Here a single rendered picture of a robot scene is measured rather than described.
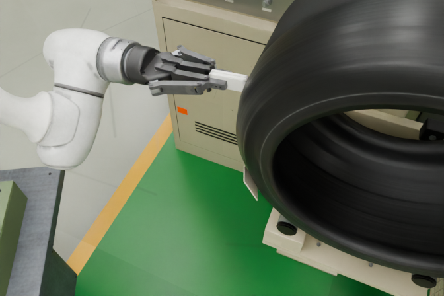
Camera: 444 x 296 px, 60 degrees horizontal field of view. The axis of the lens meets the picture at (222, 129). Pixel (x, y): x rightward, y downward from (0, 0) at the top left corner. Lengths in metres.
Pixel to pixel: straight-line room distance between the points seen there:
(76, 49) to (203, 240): 1.20
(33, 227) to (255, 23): 0.91
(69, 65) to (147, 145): 1.33
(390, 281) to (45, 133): 0.78
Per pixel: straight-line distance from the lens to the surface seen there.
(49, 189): 1.29
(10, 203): 1.20
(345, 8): 0.51
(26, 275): 1.19
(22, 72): 2.73
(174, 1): 1.41
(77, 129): 0.81
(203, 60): 0.73
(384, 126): 1.04
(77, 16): 3.05
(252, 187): 0.74
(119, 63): 0.76
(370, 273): 0.97
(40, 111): 0.79
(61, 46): 0.84
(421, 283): 0.90
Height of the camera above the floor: 1.68
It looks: 52 degrees down
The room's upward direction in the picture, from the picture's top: straight up
